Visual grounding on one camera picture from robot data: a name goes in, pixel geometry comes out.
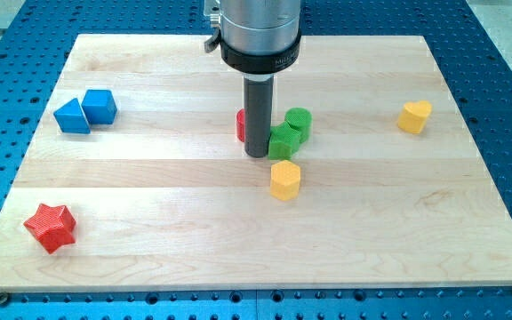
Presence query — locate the green star block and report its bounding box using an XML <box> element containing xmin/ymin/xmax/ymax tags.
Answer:
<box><xmin>268</xmin><ymin>122</ymin><xmax>301</xmax><ymax>160</ymax></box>

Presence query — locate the red star block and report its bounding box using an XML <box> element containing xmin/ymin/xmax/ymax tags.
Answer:
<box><xmin>23</xmin><ymin>204</ymin><xmax>76</xmax><ymax>254</ymax></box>

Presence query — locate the light wooden board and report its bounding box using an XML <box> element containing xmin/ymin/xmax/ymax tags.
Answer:
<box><xmin>0</xmin><ymin>34</ymin><xmax>512</xmax><ymax>292</ymax></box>

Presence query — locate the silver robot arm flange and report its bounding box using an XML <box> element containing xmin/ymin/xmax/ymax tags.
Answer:
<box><xmin>204</xmin><ymin>0</ymin><xmax>301</xmax><ymax>81</ymax></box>

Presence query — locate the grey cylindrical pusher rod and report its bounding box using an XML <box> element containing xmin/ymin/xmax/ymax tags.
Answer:
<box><xmin>244</xmin><ymin>74</ymin><xmax>274</xmax><ymax>158</ymax></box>

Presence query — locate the yellow heart block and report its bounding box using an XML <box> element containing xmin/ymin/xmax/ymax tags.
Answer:
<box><xmin>396</xmin><ymin>100</ymin><xmax>433</xmax><ymax>134</ymax></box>

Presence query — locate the yellow hexagon block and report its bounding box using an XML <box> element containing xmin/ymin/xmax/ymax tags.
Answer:
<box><xmin>270</xmin><ymin>160</ymin><xmax>301</xmax><ymax>201</ymax></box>

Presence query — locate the red circle block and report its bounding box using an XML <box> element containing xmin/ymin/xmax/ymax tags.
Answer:
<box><xmin>236</xmin><ymin>108</ymin><xmax>245</xmax><ymax>142</ymax></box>

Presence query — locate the blue cube block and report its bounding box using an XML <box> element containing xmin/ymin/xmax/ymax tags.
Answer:
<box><xmin>81</xmin><ymin>89</ymin><xmax>117</xmax><ymax>124</ymax></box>

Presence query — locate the green circle block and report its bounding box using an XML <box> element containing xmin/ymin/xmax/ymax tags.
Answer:
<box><xmin>284</xmin><ymin>108</ymin><xmax>313</xmax><ymax>143</ymax></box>

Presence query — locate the blue triangle block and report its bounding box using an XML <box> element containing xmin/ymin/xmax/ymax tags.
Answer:
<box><xmin>53</xmin><ymin>98</ymin><xmax>91</xmax><ymax>134</ymax></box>

